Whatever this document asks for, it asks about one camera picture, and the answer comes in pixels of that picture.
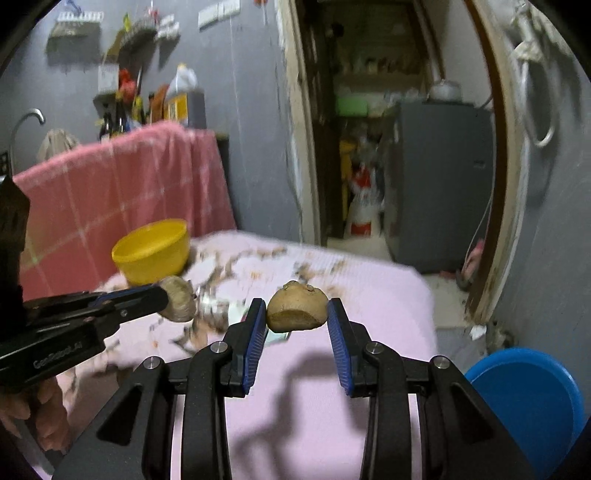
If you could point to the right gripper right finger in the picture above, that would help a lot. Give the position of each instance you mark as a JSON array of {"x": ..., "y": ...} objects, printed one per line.
[{"x": 370, "y": 369}]

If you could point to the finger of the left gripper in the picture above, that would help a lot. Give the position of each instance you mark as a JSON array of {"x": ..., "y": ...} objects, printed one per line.
[{"x": 105, "y": 311}]

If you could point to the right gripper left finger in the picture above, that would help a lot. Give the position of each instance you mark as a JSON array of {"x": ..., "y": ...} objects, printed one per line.
[{"x": 225, "y": 369}]

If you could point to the potato piece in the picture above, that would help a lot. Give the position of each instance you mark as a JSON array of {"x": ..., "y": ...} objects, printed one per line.
[{"x": 181, "y": 307}]

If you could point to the small brown potato chunk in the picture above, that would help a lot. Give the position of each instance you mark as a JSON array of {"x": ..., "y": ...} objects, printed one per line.
[{"x": 296, "y": 307}]

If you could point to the chrome kitchen faucet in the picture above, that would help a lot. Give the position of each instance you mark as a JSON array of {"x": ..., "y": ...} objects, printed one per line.
[{"x": 24, "y": 139}]

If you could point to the left hand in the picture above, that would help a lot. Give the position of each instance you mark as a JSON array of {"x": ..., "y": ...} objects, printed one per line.
[{"x": 45, "y": 410}]

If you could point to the crumpled white ribbon wrapper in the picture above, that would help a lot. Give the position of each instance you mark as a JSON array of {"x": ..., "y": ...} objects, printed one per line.
[{"x": 211, "y": 312}]

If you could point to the yellow plastic bowl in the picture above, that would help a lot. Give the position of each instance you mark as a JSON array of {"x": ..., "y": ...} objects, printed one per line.
[{"x": 153, "y": 251}]

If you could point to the pink floral tablecloth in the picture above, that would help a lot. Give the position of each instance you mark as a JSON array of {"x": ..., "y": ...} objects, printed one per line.
[{"x": 297, "y": 422}]

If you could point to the pink checked towel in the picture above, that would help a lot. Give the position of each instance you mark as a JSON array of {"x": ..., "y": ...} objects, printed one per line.
[{"x": 85, "y": 200}]

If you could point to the red white sack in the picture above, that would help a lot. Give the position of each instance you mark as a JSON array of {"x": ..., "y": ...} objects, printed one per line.
[{"x": 364, "y": 212}]

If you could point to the blue plastic bin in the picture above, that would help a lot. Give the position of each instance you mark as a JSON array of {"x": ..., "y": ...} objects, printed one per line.
[{"x": 537, "y": 400}]

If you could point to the beige rag at sink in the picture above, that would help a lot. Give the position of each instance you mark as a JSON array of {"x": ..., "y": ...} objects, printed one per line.
[{"x": 56, "y": 142}]

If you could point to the dark sauce bottle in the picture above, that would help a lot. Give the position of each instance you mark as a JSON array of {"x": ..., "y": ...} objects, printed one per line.
[{"x": 119, "y": 123}]

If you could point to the dark grey refrigerator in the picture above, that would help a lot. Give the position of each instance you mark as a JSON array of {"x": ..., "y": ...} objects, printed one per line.
[{"x": 439, "y": 170}]

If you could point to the large cooking oil jug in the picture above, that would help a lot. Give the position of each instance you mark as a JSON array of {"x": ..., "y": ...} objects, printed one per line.
[{"x": 184, "y": 101}]

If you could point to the green plastic container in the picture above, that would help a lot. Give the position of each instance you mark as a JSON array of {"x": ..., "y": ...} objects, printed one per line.
[{"x": 351, "y": 106}]

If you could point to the metal pot on refrigerator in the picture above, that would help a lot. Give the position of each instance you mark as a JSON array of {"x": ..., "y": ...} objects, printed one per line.
[{"x": 446, "y": 91}]

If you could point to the white rubber glove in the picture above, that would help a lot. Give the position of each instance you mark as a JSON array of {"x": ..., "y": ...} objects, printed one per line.
[{"x": 529, "y": 21}]

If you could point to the wall corner shelf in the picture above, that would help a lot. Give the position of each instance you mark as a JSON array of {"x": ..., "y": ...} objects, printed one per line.
[{"x": 143, "y": 31}]

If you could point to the white wall rack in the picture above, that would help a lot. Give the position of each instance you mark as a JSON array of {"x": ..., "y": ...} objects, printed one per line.
[{"x": 69, "y": 24}]

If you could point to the white wall switch plate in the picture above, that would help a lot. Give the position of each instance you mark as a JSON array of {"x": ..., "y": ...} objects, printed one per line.
[{"x": 217, "y": 13}]

